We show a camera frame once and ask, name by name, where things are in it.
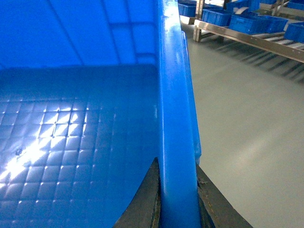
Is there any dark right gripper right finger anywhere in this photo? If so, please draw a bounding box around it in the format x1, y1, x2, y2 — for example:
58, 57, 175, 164
196, 165, 252, 228

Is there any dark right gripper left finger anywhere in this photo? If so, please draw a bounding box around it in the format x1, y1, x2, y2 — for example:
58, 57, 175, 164
114, 157, 161, 228

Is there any large blue plastic crate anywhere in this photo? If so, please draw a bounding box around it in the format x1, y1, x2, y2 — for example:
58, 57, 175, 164
0, 0, 201, 228

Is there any steel roller shelf rack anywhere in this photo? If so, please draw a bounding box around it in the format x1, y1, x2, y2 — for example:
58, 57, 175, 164
188, 0, 304, 62

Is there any blue crate on rack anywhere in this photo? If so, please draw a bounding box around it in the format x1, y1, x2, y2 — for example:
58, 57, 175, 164
284, 22, 304, 43
202, 9, 232, 27
228, 15, 288, 35

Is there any blue crate far left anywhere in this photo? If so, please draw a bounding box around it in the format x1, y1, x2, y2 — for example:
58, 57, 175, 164
178, 2, 196, 17

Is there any blue crate at edge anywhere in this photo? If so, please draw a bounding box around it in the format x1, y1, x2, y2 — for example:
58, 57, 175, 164
226, 0, 260, 12

